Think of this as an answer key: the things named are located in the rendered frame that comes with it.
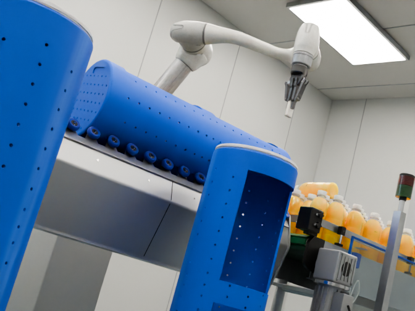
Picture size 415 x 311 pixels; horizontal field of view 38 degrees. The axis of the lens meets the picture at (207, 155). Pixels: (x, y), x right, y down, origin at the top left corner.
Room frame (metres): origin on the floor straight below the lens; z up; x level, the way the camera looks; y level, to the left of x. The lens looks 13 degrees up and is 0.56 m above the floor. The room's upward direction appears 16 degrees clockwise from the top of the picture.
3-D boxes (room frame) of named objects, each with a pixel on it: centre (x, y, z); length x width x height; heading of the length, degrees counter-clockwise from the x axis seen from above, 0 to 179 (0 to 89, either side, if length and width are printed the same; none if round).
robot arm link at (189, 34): (2.71, 0.24, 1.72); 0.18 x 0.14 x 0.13; 72
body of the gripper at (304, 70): (2.52, -0.29, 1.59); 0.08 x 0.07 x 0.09; 35
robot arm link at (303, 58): (2.52, -0.29, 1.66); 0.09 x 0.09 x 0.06
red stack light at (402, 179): (2.44, -0.82, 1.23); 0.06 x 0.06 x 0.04
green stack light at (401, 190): (2.44, -0.82, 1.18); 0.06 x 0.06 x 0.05
